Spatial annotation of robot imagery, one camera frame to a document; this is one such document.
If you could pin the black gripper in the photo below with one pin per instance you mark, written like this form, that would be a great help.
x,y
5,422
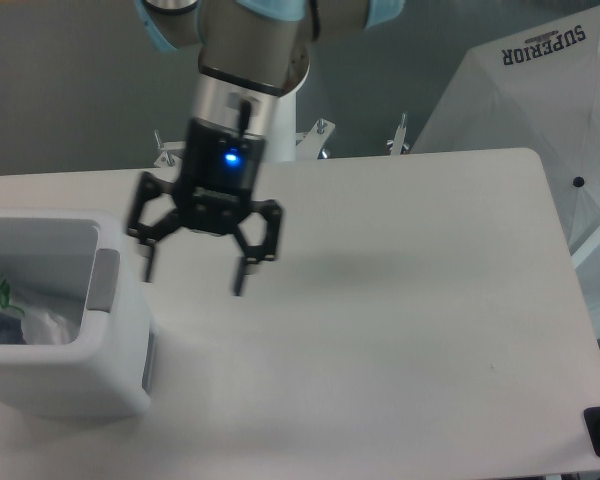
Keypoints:
x,y
212,194

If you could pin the clear plastic bag green stripe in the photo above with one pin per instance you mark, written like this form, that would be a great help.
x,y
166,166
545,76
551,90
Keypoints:
x,y
46,319

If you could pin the clear plastic water bottle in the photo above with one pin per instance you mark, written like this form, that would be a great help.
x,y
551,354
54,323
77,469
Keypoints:
x,y
10,331

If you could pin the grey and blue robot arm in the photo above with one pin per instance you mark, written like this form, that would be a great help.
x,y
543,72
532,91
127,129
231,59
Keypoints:
x,y
249,53

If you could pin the white plastic trash can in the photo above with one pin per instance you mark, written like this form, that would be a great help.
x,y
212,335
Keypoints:
x,y
106,371

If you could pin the white Superior umbrella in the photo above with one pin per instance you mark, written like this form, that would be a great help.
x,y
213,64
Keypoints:
x,y
537,89

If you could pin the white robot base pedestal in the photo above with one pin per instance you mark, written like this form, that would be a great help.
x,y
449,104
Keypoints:
x,y
281,141

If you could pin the white metal mounting frame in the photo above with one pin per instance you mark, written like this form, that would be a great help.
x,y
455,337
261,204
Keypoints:
x,y
309,145

